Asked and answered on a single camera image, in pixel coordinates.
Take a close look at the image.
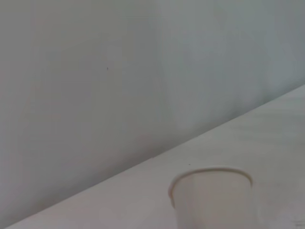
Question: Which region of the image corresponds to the white paper cup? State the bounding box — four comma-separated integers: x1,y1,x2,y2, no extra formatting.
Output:
167,166,254,229

